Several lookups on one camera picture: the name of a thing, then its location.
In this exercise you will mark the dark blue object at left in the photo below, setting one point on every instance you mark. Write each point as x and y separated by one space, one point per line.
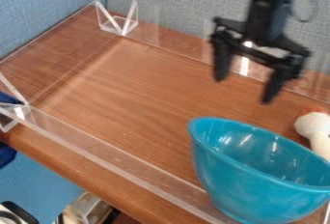
7 151

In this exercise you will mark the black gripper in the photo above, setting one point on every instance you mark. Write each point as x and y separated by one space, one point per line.
230 42

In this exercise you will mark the clear acrylic left bracket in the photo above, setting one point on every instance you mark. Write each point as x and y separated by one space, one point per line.
16 112

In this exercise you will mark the blue plastic bowl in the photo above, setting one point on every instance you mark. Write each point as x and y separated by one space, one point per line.
262 178

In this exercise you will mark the black and white wheel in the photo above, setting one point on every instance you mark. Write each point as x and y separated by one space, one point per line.
12 214

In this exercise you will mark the white and orange toy mushroom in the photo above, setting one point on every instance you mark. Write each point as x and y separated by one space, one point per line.
311 124

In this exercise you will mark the metal frame under table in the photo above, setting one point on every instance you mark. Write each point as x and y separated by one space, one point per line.
86 210

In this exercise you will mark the clear acrylic table barrier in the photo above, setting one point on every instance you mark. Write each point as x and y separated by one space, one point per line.
111 101

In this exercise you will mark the clear acrylic corner bracket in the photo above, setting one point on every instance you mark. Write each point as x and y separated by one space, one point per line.
115 24

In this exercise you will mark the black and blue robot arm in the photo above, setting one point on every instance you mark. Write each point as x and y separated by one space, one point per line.
258 38

